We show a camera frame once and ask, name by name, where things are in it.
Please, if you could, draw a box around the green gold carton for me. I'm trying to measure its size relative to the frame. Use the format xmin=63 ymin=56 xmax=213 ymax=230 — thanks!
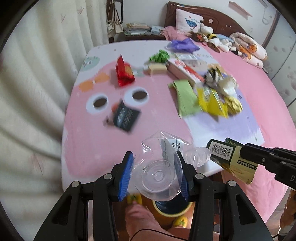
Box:
xmin=207 ymin=138 xmax=258 ymax=185

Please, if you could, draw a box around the black Talopn box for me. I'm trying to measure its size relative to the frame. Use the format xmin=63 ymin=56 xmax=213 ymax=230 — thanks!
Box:
xmin=112 ymin=101 xmax=141 ymax=133

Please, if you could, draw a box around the yellow paper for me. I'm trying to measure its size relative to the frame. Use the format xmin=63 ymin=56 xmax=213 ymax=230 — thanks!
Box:
xmin=224 ymin=96 xmax=243 ymax=115

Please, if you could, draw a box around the light green pouch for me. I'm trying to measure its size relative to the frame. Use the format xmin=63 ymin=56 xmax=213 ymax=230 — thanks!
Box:
xmin=168 ymin=80 xmax=201 ymax=118

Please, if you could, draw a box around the yellow snack bag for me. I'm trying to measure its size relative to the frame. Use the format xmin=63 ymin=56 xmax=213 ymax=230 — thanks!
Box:
xmin=195 ymin=86 xmax=228 ymax=118

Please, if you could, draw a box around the cream plastic box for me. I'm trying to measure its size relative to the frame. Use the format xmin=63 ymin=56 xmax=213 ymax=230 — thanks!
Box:
xmin=147 ymin=63 xmax=168 ymax=75

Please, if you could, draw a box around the black white wrapper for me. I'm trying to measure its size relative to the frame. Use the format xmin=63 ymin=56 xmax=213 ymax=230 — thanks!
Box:
xmin=204 ymin=66 xmax=224 ymax=88

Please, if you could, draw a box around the strawberry milk carton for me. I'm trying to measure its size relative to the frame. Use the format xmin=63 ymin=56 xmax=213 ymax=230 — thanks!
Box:
xmin=167 ymin=59 xmax=205 ymax=87

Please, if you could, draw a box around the green paper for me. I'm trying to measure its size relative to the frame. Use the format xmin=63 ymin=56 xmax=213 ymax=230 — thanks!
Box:
xmin=149 ymin=50 xmax=170 ymax=64

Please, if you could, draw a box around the purple plastic bag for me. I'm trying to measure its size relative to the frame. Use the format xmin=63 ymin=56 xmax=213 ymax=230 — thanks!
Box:
xmin=166 ymin=38 xmax=200 ymax=53

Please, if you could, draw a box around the brown paper bag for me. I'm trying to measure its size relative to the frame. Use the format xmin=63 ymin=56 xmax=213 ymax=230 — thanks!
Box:
xmin=217 ymin=75 xmax=238 ymax=96

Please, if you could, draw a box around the white purple medicine box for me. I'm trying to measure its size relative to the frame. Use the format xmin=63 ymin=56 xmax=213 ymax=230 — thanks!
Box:
xmin=175 ymin=53 xmax=198 ymax=60

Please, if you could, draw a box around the blue trash bin yellow rim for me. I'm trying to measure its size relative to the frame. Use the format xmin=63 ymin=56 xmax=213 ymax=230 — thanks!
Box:
xmin=152 ymin=200 xmax=193 ymax=218

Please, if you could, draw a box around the right yellow slipper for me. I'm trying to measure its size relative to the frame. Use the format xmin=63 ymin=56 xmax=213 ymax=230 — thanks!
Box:
xmin=172 ymin=215 xmax=188 ymax=228

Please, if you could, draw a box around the cartoon monster tablecloth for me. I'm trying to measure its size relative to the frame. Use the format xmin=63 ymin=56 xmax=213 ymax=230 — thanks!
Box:
xmin=62 ymin=40 xmax=264 ymax=188

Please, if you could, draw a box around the folded cartoon quilt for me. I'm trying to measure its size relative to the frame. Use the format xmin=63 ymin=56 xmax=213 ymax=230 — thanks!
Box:
xmin=229 ymin=32 xmax=268 ymax=69

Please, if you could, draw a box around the white plush toy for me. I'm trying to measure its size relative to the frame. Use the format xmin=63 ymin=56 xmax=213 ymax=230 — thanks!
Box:
xmin=200 ymin=21 xmax=236 ymax=53

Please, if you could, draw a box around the stack of books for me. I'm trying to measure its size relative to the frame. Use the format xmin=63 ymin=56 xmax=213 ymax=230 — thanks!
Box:
xmin=125 ymin=23 xmax=152 ymax=36

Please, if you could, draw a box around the dark wooden headboard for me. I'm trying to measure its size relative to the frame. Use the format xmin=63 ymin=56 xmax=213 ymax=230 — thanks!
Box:
xmin=164 ymin=1 xmax=250 ymax=37

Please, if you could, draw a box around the pink cartoon pillow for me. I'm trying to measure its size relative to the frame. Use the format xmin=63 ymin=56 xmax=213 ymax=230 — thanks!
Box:
xmin=176 ymin=9 xmax=204 ymax=35

